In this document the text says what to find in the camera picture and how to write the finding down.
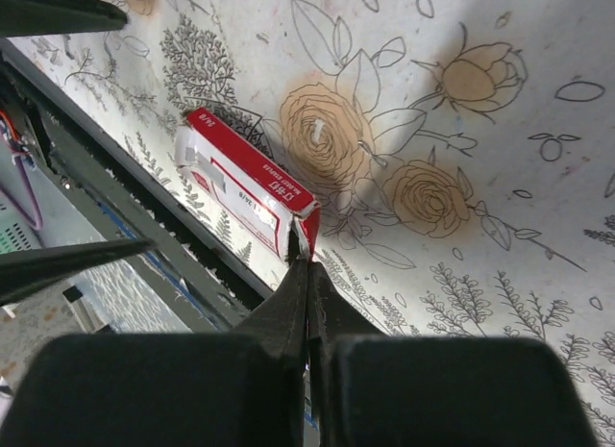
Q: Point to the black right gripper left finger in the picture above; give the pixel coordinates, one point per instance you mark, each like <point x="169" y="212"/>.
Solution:
<point x="240" y="388"/>

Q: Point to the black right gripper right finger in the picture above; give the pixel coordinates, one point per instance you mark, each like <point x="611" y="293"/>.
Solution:
<point x="371" y="389"/>

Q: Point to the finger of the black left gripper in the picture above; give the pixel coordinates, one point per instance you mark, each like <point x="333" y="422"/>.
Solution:
<point x="25" y="18"/>
<point x="25" y="273"/>

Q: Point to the red white staple box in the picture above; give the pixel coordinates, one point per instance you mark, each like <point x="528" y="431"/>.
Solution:
<point x="262" y="197"/>

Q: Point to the floral patterned table mat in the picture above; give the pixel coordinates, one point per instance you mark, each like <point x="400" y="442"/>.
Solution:
<point x="462" y="150"/>

